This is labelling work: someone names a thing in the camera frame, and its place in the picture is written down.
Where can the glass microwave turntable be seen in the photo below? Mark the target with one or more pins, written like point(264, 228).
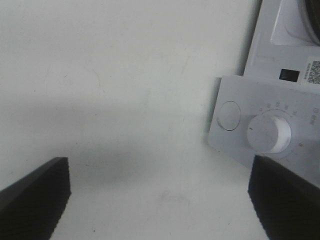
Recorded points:
point(309, 11)

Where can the white microwave oven body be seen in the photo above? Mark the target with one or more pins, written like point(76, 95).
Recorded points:
point(281, 77)

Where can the white timer knob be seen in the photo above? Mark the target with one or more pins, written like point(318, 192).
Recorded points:
point(269, 134)

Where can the round white door button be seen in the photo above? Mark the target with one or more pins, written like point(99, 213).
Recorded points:
point(229, 116)

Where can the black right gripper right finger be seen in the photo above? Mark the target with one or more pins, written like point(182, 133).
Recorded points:
point(287, 206)

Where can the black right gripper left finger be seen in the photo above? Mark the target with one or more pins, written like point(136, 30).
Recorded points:
point(31, 208)

